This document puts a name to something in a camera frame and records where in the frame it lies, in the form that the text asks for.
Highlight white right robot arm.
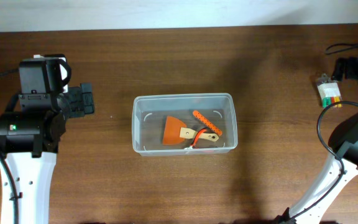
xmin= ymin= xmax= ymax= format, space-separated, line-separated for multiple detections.
xmin=273 ymin=60 xmax=358 ymax=224

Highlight clear pack of coloured pieces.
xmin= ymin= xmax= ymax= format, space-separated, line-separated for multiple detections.
xmin=315 ymin=73 xmax=342 ymax=108

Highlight clear plastic container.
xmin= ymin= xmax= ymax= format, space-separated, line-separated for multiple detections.
xmin=132 ymin=93 xmax=238 ymax=156

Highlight red handled pliers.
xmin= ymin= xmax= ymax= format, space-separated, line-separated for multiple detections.
xmin=180 ymin=128 xmax=219 ymax=150

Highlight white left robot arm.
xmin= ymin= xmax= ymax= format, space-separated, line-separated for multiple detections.
xmin=0 ymin=54 xmax=95 ymax=223

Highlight orange scraper with wooden handle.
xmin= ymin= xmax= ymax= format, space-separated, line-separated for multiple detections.
xmin=162 ymin=116 xmax=220 ymax=146

